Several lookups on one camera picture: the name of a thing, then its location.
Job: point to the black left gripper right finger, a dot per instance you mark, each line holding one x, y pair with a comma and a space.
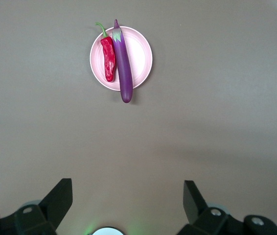
197, 210

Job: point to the pink round plate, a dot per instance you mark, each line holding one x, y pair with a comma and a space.
138, 56

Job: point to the long purple eggplant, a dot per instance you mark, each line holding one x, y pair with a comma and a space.
125, 73

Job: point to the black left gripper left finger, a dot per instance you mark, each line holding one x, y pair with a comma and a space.
53, 208

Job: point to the brown table cloth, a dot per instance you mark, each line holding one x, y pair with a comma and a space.
202, 122

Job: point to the red chili pepper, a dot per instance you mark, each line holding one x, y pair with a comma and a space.
109, 61

